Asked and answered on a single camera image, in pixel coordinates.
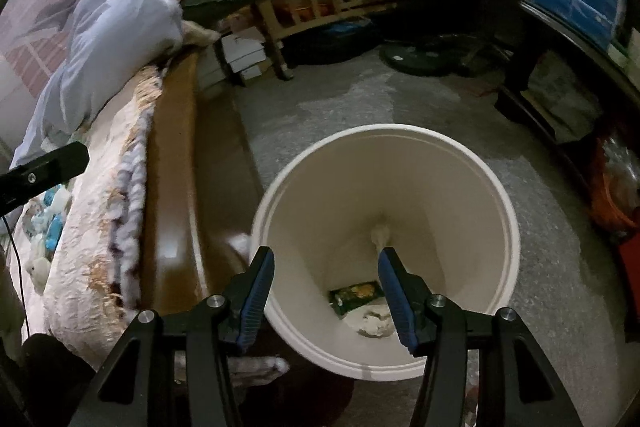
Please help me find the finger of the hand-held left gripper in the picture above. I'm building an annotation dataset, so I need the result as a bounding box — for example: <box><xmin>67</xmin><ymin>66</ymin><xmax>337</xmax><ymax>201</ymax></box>
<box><xmin>0</xmin><ymin>142</ymin><xmax>90</xmax><ymax>215</ymax></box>

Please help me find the green snack wrapper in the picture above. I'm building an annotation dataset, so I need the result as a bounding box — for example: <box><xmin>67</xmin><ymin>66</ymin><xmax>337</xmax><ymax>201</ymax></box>
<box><xmin>328</xmin><ymin>281</ymin><xmax>387</xmax><ymax>319</ymax></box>

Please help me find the brown wooden bed footboard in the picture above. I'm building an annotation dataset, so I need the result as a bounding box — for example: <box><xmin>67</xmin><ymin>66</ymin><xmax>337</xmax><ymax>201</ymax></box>
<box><xmin>145</xmin><ymin>52</ymin><xmax>266</xmax><ymax>313</ymax></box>

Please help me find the black cable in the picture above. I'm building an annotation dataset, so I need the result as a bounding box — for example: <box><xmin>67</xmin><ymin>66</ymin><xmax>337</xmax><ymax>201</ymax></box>
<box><xmin>2</xmin><ymin>214</ymin><xmax>27</xmax><ymax>308</ymax></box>

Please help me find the black bag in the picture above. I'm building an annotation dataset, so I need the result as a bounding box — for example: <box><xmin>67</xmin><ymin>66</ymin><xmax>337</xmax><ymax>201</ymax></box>
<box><xmin>295</xmin><ymin>19</ymin><xmax>374</xmax><ymax>58</ymax></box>

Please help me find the olive green cushion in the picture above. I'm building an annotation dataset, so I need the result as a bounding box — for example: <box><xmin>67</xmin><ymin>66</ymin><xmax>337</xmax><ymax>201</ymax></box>
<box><xmin>180</xmin><ymin>0</ymin><xmax>261</xmax><ymax>24</ymax></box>

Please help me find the pink fluffy blanket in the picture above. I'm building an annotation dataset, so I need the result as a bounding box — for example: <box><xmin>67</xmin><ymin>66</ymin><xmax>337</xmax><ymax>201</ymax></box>
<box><xmin>10</xmin><ymin>67</ymin><xmax>166</xmax><ymax>358</ymax></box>

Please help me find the black fan base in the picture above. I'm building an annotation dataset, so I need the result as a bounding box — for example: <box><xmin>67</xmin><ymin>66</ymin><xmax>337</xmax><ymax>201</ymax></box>
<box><xmin>378</xmin><ymin>34</ymin><xmax>481</xmax><ymax>76</ymax></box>

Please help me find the orange plastic basin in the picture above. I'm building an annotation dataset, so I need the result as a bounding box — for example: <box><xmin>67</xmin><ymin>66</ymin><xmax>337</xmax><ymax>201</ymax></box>
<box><xmin>590</xmin><ymin>142</ymin><xmax>640</xmax><ymax>234</ymax></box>

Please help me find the light blue quilt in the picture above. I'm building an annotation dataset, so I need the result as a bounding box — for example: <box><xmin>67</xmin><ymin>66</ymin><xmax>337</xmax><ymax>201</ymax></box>
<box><xmin>10</xmin><ymin>0</ymin><xmax>183</xmax><ymax>168</ymax></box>

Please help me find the white cardboard box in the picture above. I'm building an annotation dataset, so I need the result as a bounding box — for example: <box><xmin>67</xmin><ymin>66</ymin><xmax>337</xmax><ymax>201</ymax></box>
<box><xmin>221</xmin><ymin>33</ymin><xmax>267</xmax><ymax>64</ymax></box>
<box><xmin>234</xmin><ymin>62</ymin><xmax>267</xmax><ymax>84</ymax></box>

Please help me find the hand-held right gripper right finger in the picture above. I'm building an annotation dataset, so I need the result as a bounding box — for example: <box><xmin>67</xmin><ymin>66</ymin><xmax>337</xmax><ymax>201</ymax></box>
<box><xmin>377</xmin><ymin>246</ymin><xmax>583</xmax><ymax>427</ymax></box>

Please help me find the white plastic bucket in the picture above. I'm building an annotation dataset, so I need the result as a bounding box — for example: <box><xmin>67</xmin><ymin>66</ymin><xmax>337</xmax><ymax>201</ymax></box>
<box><xmin>249</xmin><ymin>123</ymin><xmax>521</xmax><ymax>380</ymax></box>

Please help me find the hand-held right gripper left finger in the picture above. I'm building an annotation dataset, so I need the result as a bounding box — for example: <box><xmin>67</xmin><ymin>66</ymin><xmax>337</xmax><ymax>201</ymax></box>
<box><xmin>67</xmin><ymin>246</ymin><xmax>276</xmax><ymax>427</ymax></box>

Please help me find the crumpled white tissue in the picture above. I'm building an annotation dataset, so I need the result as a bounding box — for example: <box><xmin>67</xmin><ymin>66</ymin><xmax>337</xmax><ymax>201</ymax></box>
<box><xmin>347</xmin><ymin>307</ymin><xmax>399</xmax><ymax>338</ymax></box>

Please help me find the white fuzzy cloth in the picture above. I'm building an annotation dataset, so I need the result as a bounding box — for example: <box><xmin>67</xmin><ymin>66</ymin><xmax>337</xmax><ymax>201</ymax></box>
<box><xmin>172</xmin><ymin>352</ymin><xmax>291</xmax><ymax>390</ymax></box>

